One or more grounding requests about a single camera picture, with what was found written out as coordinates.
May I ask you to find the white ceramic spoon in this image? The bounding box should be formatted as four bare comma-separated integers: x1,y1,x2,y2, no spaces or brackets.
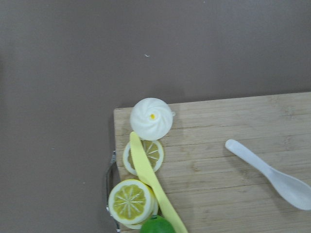
225,139,311,211

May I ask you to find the bamboo cutting board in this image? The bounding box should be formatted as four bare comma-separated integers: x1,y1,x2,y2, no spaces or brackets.
113,91,311,233

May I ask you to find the metal cutting board handle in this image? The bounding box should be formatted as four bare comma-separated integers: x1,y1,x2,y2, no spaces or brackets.
105,150,121,233

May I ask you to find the lemon slice under knife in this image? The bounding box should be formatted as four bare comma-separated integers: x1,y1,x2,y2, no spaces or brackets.
122,140,164,176

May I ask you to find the yellow plastic knife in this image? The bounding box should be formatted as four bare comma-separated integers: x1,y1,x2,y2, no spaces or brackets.
129,132,188,233

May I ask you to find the white toy steamed bun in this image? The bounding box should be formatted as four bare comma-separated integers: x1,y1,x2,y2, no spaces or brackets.
130,98,174,141

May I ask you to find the lower lemon slice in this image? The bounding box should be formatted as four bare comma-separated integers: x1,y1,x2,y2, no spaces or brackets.
123,198,159,230

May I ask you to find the green lime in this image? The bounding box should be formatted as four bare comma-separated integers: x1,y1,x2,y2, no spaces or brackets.
139,215,175,233

